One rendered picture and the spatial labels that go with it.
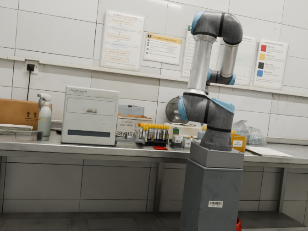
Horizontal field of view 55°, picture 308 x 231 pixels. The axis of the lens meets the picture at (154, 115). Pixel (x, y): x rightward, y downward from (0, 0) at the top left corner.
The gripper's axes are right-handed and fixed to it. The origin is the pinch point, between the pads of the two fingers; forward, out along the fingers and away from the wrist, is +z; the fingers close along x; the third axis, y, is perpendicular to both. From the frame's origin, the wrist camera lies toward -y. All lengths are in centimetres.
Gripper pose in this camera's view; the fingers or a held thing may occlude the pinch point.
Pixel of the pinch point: (202, 123)
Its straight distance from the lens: 192.9
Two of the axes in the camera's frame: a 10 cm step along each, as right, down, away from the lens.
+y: -9.8, -1.0, -1.5
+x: 1.4, 0.7, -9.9
